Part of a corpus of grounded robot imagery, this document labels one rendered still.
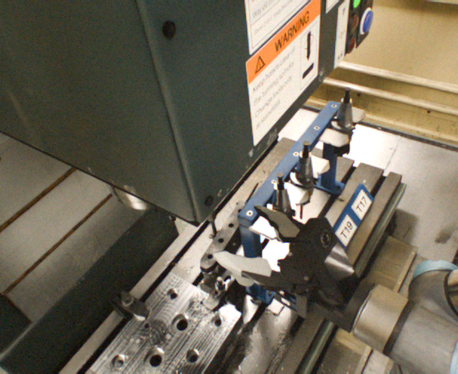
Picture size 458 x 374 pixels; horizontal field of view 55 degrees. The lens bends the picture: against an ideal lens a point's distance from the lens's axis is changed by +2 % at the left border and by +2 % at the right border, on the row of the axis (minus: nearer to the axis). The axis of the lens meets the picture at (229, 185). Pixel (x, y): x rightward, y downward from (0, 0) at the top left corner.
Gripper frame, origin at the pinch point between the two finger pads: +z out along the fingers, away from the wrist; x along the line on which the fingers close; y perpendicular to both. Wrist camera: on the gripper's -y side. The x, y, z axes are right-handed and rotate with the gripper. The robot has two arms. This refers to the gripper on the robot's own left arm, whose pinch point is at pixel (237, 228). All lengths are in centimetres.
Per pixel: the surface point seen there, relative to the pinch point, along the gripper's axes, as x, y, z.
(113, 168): -11.9, -20.0, 6.1
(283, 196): 21.8, 17.8, 6.0
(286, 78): 7.5, -23.1, -3.6
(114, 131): -11.7, -26.2, 3.3
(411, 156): 95, 63, -2
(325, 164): 40.3, 23.8, 5.7
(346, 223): 46, 51, 0
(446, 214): 81, 69, -20
